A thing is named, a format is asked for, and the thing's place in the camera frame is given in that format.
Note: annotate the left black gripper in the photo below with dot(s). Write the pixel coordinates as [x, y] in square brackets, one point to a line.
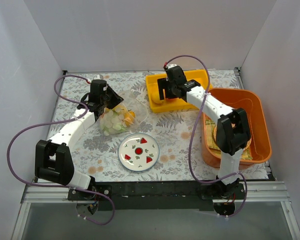
[112, 99]

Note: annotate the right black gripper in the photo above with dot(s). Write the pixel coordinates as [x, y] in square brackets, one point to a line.
[162, 88]

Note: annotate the clear zip top bag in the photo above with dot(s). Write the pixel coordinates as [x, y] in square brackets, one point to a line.
[111, 121]

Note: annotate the wrinkled fake yellow lemon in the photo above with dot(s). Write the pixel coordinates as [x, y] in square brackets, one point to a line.
[129, 118]

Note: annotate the fake orange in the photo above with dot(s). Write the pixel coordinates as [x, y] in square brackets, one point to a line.
[158, 101]

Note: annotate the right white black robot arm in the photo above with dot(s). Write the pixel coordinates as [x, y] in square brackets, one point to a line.
[232, 126]

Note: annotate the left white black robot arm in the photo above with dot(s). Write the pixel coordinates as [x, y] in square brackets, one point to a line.
[53, 160]

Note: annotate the yellow plastic tray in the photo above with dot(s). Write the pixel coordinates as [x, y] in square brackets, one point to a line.
[175, 104]

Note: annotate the floral pattern table mat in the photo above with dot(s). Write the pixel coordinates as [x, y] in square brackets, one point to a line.
[171, 148]

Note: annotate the watermelon pattern ceramic plate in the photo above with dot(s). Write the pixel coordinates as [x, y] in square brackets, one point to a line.
[138, 152]

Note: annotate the round woven bamboo basket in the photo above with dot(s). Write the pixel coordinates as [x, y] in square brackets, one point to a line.
[214, 135]

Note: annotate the green bamboo placemat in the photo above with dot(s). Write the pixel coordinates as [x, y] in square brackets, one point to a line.
[208, 127]

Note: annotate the orange plastic tub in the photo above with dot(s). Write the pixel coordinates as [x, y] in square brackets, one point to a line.
[260, 146]

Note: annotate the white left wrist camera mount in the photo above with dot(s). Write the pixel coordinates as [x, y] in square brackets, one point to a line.
[98, 77]

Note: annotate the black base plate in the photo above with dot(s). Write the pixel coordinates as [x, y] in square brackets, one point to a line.
[153, 195]

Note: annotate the aluminium frame rail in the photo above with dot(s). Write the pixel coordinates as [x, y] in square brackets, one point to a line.
[266, 215]

